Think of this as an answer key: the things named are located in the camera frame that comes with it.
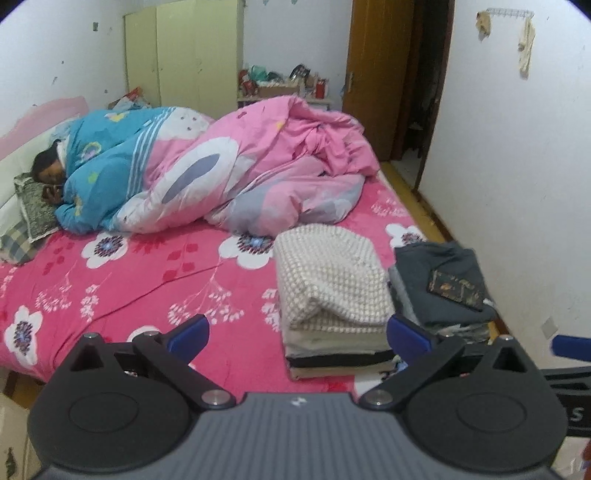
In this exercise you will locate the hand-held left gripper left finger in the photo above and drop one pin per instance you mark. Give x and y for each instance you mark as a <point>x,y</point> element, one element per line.
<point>191,334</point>

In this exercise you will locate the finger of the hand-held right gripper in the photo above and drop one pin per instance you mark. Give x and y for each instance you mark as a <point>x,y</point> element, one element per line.
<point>572,346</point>

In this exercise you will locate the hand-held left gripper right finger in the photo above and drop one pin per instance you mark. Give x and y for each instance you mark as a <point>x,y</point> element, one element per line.
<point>408,339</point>

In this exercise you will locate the cream knit cardigan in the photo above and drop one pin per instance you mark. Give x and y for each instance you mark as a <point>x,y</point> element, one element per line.
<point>323,272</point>

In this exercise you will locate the black folded garment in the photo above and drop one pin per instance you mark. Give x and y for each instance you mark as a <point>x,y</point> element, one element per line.
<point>341,359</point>

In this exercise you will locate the dark grey folded shirt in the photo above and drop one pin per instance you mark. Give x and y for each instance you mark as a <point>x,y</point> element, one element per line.
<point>429,272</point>

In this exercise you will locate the cream folded garment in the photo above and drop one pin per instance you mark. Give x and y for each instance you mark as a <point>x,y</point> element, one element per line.
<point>337,339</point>

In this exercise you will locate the tan folded garment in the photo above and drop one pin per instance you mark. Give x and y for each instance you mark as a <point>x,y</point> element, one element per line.
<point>341,370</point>

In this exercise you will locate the pink grey white patterned garment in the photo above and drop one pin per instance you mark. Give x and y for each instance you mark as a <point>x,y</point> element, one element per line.
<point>258,152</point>

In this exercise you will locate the plaid pillow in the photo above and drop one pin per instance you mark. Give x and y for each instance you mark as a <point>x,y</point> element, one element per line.
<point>16,247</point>

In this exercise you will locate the grey patterned pillow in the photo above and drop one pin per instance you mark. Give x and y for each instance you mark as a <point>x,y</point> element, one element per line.
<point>34,214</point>

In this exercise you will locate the colourful bag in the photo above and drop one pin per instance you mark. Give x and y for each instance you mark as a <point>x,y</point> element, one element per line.
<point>131,98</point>

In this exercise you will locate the white nightstand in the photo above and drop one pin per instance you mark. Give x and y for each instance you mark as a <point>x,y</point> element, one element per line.
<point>318,102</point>

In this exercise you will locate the cardboard box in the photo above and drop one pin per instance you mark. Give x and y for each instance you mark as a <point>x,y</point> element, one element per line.
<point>277,90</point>

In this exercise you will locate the pink headboard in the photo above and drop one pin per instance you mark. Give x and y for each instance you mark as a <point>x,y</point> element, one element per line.
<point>55,108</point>

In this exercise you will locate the red container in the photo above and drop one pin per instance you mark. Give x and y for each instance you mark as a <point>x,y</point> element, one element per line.
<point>321,87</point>

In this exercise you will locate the wooden door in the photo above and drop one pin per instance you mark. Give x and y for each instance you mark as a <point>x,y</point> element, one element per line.
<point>374,69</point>

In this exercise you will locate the pale yellow wardrobe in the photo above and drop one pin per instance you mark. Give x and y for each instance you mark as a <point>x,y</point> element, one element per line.
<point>184,55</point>

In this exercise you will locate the cream hanging cloth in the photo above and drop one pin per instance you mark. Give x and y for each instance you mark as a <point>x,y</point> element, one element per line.
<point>526,46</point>

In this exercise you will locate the tan hanging cloth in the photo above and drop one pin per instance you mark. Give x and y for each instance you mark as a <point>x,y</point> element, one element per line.
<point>484,25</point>

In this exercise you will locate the wall socket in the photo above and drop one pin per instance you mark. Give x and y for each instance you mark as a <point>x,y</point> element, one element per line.
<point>549,327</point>

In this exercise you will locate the wooden bed frame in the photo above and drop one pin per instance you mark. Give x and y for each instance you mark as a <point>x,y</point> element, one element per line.
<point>415,198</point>

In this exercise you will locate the dark wooden door frame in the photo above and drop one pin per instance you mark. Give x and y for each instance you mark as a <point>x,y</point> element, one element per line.
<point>436,92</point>

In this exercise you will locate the wall hook rack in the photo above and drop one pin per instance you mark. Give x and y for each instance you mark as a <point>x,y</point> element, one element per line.
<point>508,13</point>

